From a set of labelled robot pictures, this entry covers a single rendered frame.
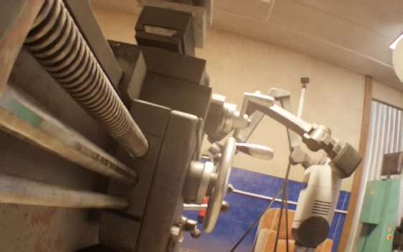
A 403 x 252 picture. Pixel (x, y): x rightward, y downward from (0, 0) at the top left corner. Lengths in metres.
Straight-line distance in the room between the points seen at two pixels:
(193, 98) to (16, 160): 0.44
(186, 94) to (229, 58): 4.66
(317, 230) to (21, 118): 1.49
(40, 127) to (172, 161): 0.42
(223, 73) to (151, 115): 4.62
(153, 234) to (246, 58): 4.88
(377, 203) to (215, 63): 3.25
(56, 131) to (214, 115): 0.58
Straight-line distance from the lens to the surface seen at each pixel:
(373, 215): 4.68
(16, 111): 0.20
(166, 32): 0.76
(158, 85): 0.71
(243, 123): 0.83
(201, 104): 0.70
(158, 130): 0.64
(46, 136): 0.25
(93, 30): 0.44
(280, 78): 5.37
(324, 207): 1.60
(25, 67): 0.36
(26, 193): 0.25
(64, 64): 0.25
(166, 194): 0.62
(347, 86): 5.75
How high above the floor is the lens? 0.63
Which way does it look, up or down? 15 degrees up
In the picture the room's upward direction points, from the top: 15 degrees clockwise
